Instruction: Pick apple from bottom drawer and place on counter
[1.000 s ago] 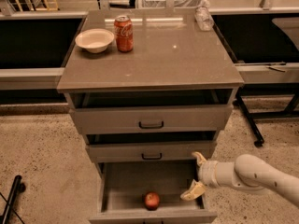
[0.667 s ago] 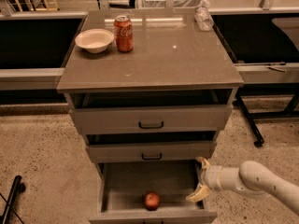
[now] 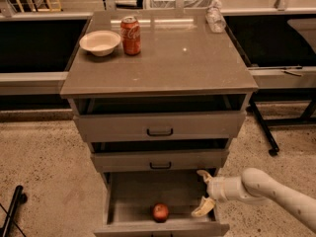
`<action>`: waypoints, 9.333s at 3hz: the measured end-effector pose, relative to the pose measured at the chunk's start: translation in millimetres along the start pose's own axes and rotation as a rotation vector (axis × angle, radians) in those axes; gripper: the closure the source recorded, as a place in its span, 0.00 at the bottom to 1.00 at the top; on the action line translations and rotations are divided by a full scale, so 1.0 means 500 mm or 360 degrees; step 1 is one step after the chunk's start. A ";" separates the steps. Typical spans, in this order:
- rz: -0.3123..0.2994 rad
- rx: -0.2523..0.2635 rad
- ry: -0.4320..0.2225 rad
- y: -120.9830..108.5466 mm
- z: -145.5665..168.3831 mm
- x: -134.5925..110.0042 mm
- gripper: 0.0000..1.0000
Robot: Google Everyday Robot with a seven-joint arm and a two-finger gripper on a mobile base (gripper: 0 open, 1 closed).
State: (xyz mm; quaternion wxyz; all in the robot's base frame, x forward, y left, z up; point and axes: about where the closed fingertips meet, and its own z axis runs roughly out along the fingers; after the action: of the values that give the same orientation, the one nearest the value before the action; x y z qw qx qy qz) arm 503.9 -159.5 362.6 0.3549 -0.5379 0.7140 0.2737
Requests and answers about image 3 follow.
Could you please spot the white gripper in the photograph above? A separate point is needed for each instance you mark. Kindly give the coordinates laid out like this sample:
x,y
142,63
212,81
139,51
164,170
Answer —
x,y
215,188

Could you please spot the red apple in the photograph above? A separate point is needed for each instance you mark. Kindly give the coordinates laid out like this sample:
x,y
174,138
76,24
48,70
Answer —
x,y
160,212

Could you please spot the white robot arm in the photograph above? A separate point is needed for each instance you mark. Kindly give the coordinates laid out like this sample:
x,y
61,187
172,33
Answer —
x,y
254,186

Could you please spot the middle grey drawer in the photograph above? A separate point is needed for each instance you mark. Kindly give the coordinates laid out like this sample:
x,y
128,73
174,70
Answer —
x,y
160,155

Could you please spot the grey drawer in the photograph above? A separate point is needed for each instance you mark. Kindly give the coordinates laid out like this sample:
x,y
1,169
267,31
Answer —
x,y
160,155
161,118
131,196

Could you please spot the bottom grey drawer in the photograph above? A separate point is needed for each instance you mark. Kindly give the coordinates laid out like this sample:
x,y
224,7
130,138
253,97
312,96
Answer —
x,y
131,196

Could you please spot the top grey drawer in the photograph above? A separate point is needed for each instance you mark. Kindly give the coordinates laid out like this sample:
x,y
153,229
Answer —
x,y
161,118

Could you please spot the grey drawer cabinet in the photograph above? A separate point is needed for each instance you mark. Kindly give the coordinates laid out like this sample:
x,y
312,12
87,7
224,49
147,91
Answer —
x,y
180,56

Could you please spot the black stand leg right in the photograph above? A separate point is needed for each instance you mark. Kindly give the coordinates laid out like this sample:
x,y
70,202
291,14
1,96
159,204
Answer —
x,y
306,118

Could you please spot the black stand leg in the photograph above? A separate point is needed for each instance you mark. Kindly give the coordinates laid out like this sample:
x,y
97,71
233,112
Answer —
x,y
18,198
306,118

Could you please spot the clear plastic bottle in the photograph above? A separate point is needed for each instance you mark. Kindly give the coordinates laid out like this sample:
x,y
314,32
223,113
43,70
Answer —
x,y
215,20

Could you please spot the red coca-cola can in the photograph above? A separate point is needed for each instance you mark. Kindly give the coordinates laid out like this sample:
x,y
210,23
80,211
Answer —
x,y
130,35

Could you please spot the white bowl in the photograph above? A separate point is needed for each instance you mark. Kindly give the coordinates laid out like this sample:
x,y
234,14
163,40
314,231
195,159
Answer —
x,y
100,43

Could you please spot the black stand leg left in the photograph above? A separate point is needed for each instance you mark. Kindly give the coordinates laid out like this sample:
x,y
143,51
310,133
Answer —
x,y
18,198

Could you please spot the white wire basket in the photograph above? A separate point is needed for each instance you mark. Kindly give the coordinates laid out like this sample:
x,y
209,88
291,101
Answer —
x,y
173,4

